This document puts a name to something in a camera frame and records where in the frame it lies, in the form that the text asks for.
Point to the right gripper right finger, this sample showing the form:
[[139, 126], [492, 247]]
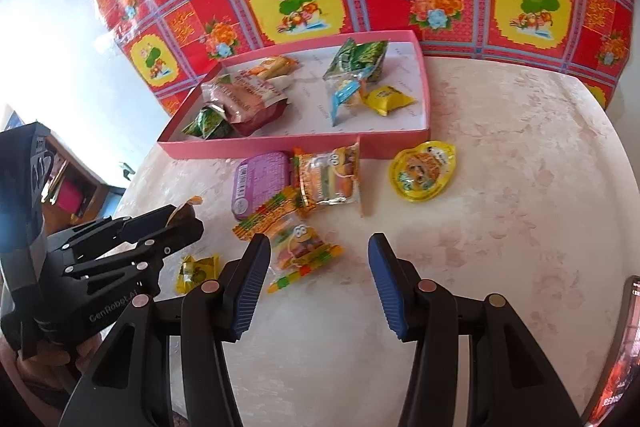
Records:
[[512, 382]]

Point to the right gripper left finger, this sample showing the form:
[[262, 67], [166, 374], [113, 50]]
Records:
[[127, 382]]

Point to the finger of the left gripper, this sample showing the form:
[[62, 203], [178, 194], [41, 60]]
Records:
[[165, 216]]

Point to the brown orange small snack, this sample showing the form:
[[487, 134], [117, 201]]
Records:
[[185, 212]]

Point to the small yellow candy wrapper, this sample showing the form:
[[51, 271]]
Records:
[[193, 272]]

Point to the purple plastic candy tin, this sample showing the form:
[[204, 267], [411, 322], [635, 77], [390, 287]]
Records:
[[257, 179]]

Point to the burger gummy packet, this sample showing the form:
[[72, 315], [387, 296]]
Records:
[[297, 249], [328, 178]]

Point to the pink white spouted pouch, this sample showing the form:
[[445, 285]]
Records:
[[247, 102]]

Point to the person's left hand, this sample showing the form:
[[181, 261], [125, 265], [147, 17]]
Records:
[[32, 394]]

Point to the wooden side furniture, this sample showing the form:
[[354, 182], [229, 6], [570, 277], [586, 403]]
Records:
[[70, 191]]

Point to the orange corn snack packet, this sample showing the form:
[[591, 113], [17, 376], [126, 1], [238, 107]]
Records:
[[273, 66]]

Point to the yellow round jelly cup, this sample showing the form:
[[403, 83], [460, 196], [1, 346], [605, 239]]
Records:
[[421, 173]]

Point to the blue clear candy packet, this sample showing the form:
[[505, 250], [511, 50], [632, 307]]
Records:
[[344, 93]]

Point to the pink shallow cardboard box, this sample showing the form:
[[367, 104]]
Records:
[[306, 121]]

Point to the yellow wrapped pastry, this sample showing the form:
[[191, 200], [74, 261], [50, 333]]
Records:
[[386, 99]]

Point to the green pea snack packet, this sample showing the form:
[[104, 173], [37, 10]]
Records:
[[363, 61]]

